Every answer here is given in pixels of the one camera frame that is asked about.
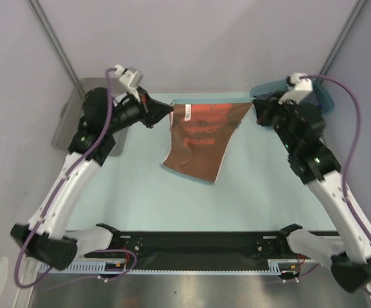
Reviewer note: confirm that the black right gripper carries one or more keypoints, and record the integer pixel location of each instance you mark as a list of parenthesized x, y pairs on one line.
[(267, 111)]

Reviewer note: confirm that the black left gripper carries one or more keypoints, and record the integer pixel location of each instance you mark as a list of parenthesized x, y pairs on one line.
[(153, 111)]

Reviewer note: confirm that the orange towel with teal trim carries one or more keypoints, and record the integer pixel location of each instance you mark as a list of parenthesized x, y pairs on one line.
[(200, 134)]

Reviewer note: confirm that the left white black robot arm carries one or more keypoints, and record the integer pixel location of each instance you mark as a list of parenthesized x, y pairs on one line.
[(45, 237)]

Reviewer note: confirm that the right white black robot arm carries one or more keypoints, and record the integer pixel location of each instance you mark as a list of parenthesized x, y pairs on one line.
[(299, 127)]

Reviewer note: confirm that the teal transparent plastic tray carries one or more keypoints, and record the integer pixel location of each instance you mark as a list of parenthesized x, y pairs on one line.
[(319, 96)]

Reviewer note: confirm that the grey plastic bin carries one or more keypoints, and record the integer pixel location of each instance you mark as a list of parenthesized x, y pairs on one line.
[(70, 117)]

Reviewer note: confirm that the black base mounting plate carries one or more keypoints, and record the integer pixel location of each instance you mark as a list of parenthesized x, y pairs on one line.
[(257, 245)]

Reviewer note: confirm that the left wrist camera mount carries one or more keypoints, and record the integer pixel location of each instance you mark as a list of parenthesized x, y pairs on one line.
[(130, 79)]

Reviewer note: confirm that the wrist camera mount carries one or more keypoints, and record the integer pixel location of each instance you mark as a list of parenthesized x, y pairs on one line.
[(299, 87), (130, 79)]

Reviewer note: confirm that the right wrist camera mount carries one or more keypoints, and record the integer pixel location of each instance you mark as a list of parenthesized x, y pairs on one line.
[(299, 87)]

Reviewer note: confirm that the right aluminium corner post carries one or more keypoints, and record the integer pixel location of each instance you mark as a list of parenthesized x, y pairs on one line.
[(344, 33)]

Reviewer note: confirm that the aluminium corner post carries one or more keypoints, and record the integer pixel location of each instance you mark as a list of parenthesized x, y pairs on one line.
[(48, 30), (344, 33)]

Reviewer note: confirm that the left aluminium corner post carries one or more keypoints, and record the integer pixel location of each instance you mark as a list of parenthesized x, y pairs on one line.
[(48, 30)]

